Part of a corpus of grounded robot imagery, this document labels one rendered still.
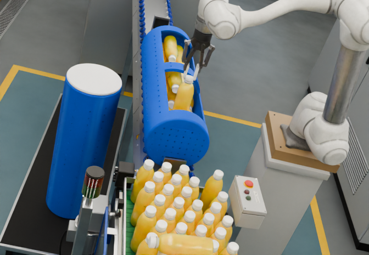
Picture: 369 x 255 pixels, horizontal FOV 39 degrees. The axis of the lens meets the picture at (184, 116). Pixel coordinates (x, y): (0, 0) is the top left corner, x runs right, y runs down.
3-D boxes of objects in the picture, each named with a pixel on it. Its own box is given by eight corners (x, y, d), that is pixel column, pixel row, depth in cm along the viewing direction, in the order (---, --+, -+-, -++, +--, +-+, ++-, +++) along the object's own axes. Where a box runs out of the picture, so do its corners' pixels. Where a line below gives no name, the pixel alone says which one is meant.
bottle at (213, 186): (204, 215, 224) (217, 184, 214) (194, 204, 228) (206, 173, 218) (216, 210, 229) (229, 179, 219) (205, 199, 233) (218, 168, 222)
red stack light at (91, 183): (102, 176, 182) (104, 168, 180) (101, 190, 177) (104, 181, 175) (84, 174, 181) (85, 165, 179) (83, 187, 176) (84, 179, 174)
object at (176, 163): (179, 179, 236) (186, 158, 229) (179, 182, 234) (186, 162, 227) (157, 175, 233) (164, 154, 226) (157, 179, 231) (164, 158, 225)
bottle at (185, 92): (171, 120, 231) (181, 82, 223) (169, 113, 237) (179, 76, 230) (186, 123, 232) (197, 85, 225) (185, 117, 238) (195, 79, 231)
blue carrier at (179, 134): (184, 73, 309) (197, 30, 293) (199, 173, 239) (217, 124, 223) (136, 64, 303) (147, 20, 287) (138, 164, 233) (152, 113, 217)
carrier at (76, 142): (80, 226, 299) (101, 196, 323) (108, 103, 251) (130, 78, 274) (36, 207, 302) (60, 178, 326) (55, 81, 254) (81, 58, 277)
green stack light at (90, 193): (100, 187, 185) (102, 176, 182) (99, 200, 180) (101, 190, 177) (82, 184, 184) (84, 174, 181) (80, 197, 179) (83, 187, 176)
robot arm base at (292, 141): (309, 127, 277) (314, 119, 274) (320, 154, 259) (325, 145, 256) (277, 120, 273) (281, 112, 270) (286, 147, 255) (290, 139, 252)
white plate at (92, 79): (108, 101, 251) (108, 102, 251) (130, 76, 273) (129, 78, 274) (56, 79, 253) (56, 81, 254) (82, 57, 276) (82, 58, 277)
